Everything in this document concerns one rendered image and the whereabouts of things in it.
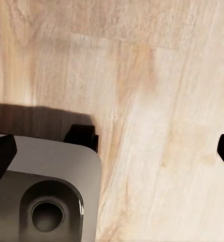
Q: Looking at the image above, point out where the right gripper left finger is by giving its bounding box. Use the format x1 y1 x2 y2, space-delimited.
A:
0 134 17 180

